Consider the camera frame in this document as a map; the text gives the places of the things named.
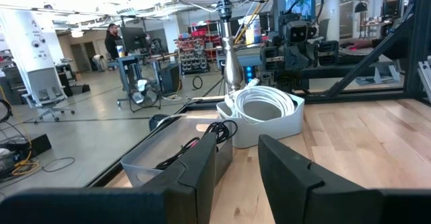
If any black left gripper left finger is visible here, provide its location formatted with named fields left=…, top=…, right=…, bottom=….
left=0, top=131, right=218, bottom=224

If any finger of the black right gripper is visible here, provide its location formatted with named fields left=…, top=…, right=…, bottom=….
left=317, top=40, right=340, bottom=67
left=261, top=45, right=281, bottom=72

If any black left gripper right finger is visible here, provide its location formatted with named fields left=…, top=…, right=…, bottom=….
left=257, top=134, right=431, bottom=224

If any white braided USB cable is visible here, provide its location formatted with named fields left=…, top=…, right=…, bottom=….
left=224, top=77, right=261, bottom=118

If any white labelled bottle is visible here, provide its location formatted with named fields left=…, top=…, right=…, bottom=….
left=244, top=14, right=263, bottom=46

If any silver table lamp white shade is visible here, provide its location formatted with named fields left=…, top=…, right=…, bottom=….
left=177, top=0, right=272, bottom=96

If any grey translucent plastic bin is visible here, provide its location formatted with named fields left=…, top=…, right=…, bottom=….
left=120, top=116, right=234, bottom=188

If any white plastic bin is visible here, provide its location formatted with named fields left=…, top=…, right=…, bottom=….
left=215, top=87, right=306, bottom=149

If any shelf rack with red bins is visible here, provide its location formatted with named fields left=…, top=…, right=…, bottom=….
left=174, top=21, right=222, bottom=76

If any small dark container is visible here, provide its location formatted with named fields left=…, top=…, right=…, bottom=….
left=148, top=113, right=170, bottom=133

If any black computer tower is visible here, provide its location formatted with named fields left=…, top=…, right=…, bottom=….
left=160, top=63, right=182, bottom=96

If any black floor fan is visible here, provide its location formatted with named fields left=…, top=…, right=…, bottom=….
left=129, top=77, right=162, bottom=113

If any black computer monitor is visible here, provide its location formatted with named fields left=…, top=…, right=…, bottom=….
left=120, top=26, right=148, bottom=52

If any blue standing desk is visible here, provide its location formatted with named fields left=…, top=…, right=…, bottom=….
left=106, top=51, right=180, bottom=108

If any person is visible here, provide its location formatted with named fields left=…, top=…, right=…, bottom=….
left=104, top=22, right=125, bottom=61
left=92, top=53, right=106, bottom=73

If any black floor box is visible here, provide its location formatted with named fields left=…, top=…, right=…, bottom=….
left=0, top=133, right=53, bottom=158

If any grey office chair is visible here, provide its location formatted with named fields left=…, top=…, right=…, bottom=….
left=21, top=85, right=76, bottom=124

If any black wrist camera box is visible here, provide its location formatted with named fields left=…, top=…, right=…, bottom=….
left=286, top=20, right=310, bottom=44

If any white smooth cable coil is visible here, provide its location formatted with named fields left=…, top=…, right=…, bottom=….
left=232, top=84, right=298, bottom=124

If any black diagonal frame brace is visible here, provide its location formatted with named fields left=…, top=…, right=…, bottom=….
left=324, top=1, right=416, bottom=98

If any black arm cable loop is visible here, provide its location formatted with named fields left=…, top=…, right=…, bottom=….
left=285, top=0, right=325, bottom=27

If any wall screen blue picture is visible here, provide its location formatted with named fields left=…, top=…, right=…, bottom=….
left=271, top=0, right=318, bottom=22

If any black cable bundle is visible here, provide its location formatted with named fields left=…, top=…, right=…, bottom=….
left=154, top=119, right=239, bottom=171

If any black coiled cable ring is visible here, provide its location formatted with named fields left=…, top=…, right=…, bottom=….
left=191, top=75, right=204, bottom=91

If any black aluminium frame post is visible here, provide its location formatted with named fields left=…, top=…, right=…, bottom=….
left=403, top=0, right=431, bottom=100

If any silver metal bracket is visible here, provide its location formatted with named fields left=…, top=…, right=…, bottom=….
left=417, top=56, right=431, bottom=101

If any thin black floor cable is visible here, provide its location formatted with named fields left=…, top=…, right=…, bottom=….
left=41, top=156, right=76, bottom=174

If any yellow floor cable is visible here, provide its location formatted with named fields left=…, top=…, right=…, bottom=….
left=11, top=149, right=40, bottom=177

